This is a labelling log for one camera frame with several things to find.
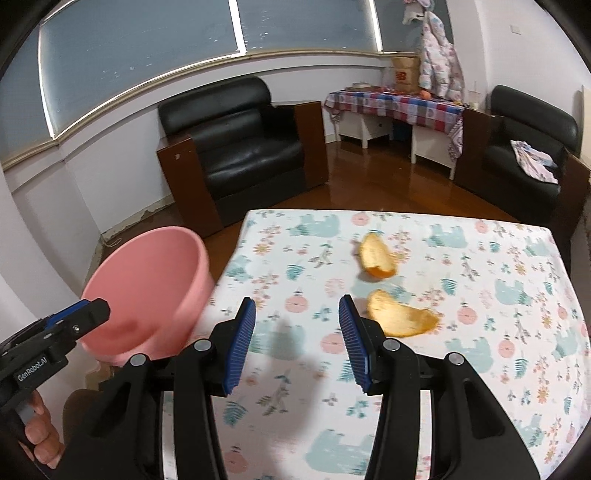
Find brown paper bag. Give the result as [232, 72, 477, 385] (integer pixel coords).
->
[392, 55, 422, 94]

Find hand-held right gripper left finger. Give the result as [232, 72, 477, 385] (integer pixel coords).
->
[58, 296, 257, 480]

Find pink plastic basin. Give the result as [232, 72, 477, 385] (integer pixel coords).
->
[81, 225, 215, 365]

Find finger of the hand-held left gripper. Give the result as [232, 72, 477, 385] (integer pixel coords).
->
[44, 298, 112, 346]

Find orange peel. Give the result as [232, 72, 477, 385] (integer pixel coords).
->
[367, 289, 439, 337]
[358, 232, 399, 280]

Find white cabinet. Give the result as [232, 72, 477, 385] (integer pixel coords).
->
[579, 85, 591, 162]

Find hanging pink white garment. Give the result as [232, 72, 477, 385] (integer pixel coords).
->
[402, 0, 435, 24]

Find black leather armchair wooden sides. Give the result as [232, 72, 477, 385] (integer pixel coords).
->
[455, 84, 591, 224]
[156, 75, 329, 238]

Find narrow grey window blind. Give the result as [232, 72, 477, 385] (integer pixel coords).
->
[0, 28, 51, 160]

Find floral printed tablecloth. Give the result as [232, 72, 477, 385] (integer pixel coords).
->
[159, 209, 589, 480]

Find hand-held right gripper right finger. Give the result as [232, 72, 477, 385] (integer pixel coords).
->
[338, 294, 541, 480]

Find crumpled light patterned cloth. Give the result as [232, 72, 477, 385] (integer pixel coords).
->
[510, 140, 559, 184]

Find white side table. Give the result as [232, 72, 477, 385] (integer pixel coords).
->
[335, 113, 458, 181]

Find plaid tablecloth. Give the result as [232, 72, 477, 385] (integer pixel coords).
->
[323, 88, 465, 160]

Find hanging floral padded jacket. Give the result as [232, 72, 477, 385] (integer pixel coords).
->
[418, 10, 465, 100]

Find person's left hand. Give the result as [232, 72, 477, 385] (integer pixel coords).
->
[21, 390, 66, 468]

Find wide grey window blind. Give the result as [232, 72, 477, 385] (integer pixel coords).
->
[37, 0, 243, 139]

